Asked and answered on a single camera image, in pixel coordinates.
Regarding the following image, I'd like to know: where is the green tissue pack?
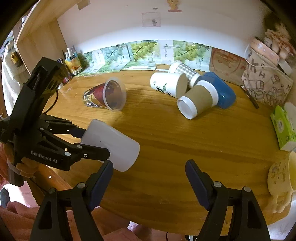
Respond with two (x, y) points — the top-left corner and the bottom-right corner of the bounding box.
(270, 102), (295, 152)

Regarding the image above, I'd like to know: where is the grape picture poster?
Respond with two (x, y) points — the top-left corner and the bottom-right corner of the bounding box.
(78, 40), (212, 76)

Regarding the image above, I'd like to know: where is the translucent white plastic cup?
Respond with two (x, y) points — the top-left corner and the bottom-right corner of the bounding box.
(81, 119), (140, 172)

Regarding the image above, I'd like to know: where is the blue plastic cup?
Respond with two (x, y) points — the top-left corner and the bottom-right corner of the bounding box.
(202, 72), (236, 109)

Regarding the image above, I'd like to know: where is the person's left hand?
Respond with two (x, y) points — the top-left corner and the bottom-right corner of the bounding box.
(4, 143), (40, 178)

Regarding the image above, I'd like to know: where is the brown sleeved paper cup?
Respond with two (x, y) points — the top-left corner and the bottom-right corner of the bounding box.
(177, 80), (219, 120)

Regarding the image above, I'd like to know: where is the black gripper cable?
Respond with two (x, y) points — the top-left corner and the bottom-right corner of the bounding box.
(43, 89), (59, 115)

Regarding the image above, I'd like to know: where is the white panda paper cup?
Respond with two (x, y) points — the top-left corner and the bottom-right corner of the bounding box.
(150, 72), (188, 99)

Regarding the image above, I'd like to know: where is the grey checked paper cup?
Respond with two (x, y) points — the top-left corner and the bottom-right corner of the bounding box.
(169, 60), (201, 88)

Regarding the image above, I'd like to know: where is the black pen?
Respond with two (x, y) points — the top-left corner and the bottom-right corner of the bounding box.
(240, 85), (259, 109)

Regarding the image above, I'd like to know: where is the yellow snack packet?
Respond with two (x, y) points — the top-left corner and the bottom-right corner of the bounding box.
(65, 46), (82, 76)

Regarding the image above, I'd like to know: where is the cream cartoon mug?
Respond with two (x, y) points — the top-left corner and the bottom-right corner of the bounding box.
(267, 151), (295, 213)

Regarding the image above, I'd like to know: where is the plush doll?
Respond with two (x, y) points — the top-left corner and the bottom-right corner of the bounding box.
(263, 13), (295, 60)

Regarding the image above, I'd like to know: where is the clear printed plastic cup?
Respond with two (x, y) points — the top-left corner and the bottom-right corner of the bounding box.
(83, 77), (126, 111)

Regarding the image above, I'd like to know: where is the letter printed canvas bag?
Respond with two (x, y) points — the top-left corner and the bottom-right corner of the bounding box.
(241, 38), (293, 106)

